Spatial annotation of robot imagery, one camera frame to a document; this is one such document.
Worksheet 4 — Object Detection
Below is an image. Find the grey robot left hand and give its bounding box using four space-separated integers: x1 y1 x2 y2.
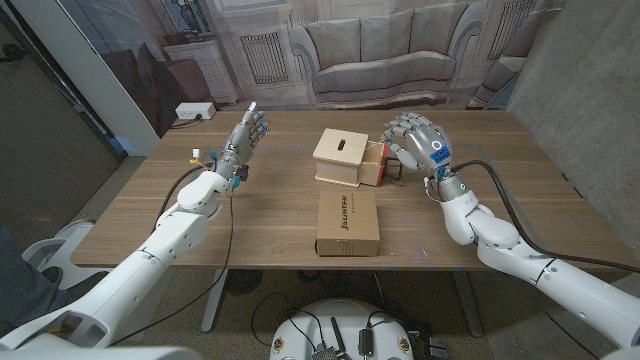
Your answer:
214 101 270 175

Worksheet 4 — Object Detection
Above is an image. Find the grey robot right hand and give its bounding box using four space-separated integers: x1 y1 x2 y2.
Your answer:
380 111 454 176

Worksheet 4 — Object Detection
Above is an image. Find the wooden drawer with red front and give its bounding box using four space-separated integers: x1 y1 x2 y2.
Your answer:
358 140 404 188

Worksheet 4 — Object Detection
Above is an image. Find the brown cardboard package box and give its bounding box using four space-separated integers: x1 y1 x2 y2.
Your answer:
315 189 382 258

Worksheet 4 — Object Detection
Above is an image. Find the white power strip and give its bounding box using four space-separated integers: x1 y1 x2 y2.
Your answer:
174 101 217 121

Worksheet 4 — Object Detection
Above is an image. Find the light wooden box with slot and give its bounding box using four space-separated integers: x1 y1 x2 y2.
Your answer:
312 127 370 188

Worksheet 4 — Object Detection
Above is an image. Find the printed sofa room backdrop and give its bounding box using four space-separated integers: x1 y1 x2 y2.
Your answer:
57 0 566 139

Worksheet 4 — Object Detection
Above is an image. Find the black round vented disc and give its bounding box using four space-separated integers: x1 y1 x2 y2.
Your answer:
223 269 264 296

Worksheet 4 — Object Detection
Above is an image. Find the white table leg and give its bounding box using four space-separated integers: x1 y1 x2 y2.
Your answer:
200 268 229 334

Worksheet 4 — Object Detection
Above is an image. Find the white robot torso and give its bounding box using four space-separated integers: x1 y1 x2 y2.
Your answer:
268 298 415 360

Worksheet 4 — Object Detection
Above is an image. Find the black adapter on torso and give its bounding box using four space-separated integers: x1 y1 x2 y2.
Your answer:
358 327 374 357

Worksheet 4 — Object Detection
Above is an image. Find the black antenna on torso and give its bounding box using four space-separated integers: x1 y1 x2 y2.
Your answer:
329 316 349 360

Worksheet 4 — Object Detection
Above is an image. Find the white mobile base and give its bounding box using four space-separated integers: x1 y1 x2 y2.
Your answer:
18 218 114 291

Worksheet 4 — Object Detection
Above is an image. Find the person in blue jeans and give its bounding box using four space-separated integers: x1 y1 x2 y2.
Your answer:
0 224 109 334

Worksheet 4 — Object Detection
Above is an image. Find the black power strip cable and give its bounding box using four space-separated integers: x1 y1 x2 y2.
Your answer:
169 113 204 130

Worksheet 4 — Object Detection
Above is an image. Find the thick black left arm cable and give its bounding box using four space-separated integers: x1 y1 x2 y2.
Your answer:
152 164 214 234

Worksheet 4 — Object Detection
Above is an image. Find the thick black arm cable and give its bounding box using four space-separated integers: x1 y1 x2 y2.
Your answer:
152 164 214 234
449 159 640 274

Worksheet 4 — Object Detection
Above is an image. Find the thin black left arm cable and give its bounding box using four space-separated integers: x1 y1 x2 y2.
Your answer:
110 185 235 347

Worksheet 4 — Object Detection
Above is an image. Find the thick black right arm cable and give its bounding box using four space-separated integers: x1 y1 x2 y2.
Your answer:
449 159 640 274

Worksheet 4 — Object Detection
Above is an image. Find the black door handle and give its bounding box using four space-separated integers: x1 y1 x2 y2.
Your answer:
0 43 26 64

